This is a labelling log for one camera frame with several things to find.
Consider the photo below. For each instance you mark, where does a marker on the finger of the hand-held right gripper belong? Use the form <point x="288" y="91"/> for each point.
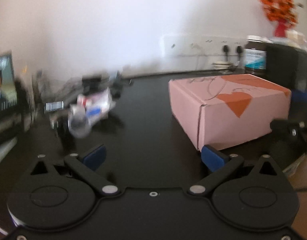
<point x="302" y="96"/>
<point x="281" y="127"/>

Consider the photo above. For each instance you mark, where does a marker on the red vase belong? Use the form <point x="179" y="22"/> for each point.
<point x="281" y="29"/>

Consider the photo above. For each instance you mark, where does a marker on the clear bag of toiletries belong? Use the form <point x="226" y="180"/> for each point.
<point x="98" y="105"/>

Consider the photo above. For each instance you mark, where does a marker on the brown supplement bottle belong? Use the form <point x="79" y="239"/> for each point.
<point x="254" y="57"/>

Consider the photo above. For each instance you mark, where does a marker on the black storage box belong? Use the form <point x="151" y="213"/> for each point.
<point x="286" y="65"/>

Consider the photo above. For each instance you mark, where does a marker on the silver open laptop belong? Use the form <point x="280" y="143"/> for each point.
<point x="3" y="85"/>

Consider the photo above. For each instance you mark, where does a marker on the white round dish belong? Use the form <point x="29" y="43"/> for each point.
<point x="221" y="64"/>

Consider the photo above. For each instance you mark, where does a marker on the white wall outlet panel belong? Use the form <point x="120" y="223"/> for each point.
<point x="183" y="46"/>

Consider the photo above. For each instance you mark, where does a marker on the black tablet with silver edge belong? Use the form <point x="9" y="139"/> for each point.
<point x="53" y="106"/>

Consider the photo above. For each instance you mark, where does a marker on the red and white tube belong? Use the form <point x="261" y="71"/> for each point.
<point x="83" y="100"/>

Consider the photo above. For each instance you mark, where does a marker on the black power adapter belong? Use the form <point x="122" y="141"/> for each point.
<point x="91" y="82"/>

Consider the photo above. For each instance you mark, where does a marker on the grey charger plug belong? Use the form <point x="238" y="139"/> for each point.
<point x="114" y="77"/>

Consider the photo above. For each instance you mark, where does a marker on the clear round cup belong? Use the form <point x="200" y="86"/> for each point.
<point x="79" y="125"/>

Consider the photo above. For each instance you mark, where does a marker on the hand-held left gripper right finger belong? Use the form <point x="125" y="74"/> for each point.
<point x="213" y="158"/>

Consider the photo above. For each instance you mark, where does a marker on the black desktop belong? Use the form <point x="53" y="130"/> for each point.
<point x="143" y="105"/>

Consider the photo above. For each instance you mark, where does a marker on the pink cardboard box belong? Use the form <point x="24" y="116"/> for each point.
<point x="231" y="120"/>

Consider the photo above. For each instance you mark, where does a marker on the orange artificial flowers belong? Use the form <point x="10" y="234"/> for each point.
<point x="278" y="7"/>

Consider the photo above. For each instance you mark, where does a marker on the clear cotton swab box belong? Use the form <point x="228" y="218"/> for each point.
<point x="296" y="35"/>

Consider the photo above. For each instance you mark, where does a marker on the black wall plug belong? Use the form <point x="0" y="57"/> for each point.
<point x="239" y="49"/>
<point x="226" y="48"/>

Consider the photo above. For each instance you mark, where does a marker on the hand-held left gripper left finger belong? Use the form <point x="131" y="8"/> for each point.
<point x="94" y="156"/>

